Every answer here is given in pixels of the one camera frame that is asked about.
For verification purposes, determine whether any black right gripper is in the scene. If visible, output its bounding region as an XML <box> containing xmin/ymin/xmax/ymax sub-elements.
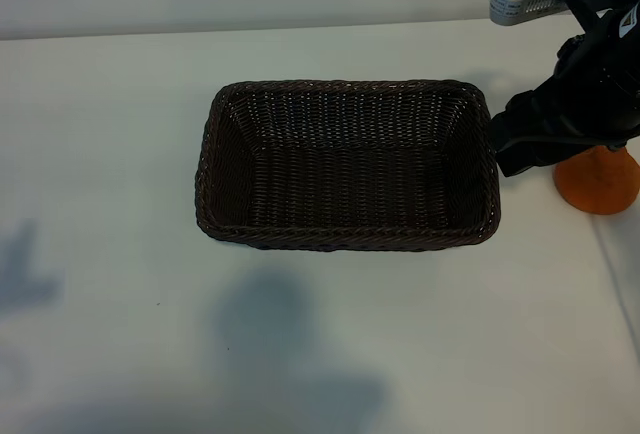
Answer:
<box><xmin>490</xmin><ymin>33</ymin><xmax>640</xmax><ymax>179</ymax></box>

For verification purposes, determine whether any orange fruit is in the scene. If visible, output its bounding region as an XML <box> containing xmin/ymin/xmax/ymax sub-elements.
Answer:
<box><xmin>554</xmin><ymin>146</ymin><xmax>640</xmax><ymax>215</ymax></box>

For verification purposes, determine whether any dark brown woven basket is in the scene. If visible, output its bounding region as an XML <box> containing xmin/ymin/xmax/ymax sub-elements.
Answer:
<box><xmin>193</xmin><ymin>78</ymin><xmax>502</xmax><ymax>253</ymax></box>

